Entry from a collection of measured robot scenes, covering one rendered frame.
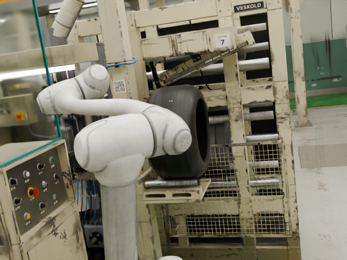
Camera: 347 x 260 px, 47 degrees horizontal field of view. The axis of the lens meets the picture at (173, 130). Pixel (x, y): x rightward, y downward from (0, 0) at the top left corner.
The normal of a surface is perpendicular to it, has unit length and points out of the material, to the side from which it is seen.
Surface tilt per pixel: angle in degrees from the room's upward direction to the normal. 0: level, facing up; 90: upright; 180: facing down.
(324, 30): 90
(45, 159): 90
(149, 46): 90
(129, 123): 40
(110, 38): 90
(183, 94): 34
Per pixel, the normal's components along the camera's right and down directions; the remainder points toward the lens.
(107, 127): 0.11, -0.66
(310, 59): -0.25, 0.22
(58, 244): 0.96, -0.07
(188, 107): 0.44, -0.42
